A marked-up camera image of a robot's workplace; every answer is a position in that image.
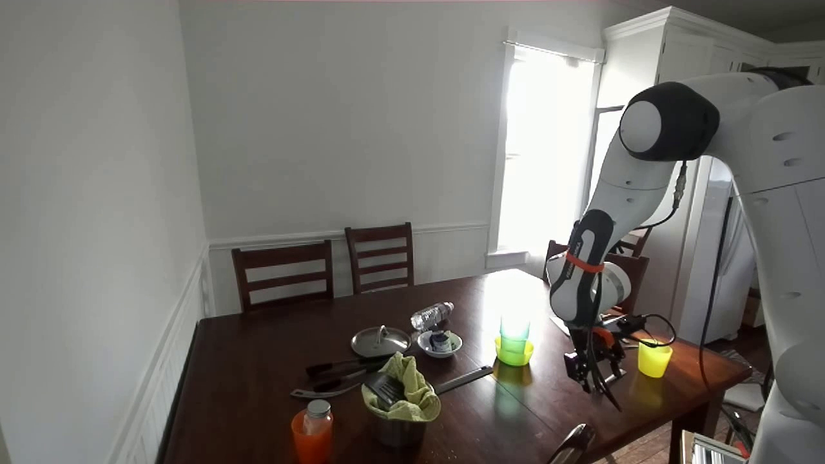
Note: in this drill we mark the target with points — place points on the white tall cabinet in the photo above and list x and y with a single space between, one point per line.
660 53

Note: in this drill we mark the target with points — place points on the small metal pot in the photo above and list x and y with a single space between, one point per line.
397 433

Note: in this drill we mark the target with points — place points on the bright window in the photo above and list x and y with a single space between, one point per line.
542 155

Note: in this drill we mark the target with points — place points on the yellow cloth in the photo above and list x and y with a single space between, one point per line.
413 387

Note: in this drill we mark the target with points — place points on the clear plastic water bottle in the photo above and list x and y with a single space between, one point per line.
432 315

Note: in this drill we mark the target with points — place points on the small yellow plastic cup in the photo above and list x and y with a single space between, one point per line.
654 361

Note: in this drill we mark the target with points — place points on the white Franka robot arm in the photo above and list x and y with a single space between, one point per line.
789 214

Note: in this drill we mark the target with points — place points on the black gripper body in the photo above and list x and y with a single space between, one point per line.
595 352

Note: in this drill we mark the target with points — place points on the glass pot lid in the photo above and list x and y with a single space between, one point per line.
378 344

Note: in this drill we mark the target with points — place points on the black kitchen tongs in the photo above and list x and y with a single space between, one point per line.
337 373

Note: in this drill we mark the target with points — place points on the translucent green plastic cup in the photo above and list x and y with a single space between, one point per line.
517 331

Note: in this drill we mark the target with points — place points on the orange bottle with white cap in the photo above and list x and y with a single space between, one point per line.
312 440

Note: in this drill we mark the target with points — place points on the small white patterned bowl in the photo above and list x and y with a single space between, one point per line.
439 347

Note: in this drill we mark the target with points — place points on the yellow plastic bowl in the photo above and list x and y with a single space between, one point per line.
517 361

